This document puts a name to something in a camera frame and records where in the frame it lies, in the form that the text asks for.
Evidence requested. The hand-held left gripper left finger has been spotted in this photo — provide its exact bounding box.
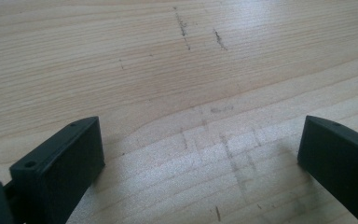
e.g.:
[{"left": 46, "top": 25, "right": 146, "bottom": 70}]
[{"left": 9, "top": 116, "right": 106, "bottom": 224}]

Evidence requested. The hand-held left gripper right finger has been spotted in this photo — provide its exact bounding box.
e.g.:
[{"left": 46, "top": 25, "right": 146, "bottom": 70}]
[{"left": 296, "top": 115, "right": 358, "bottom": 224}]

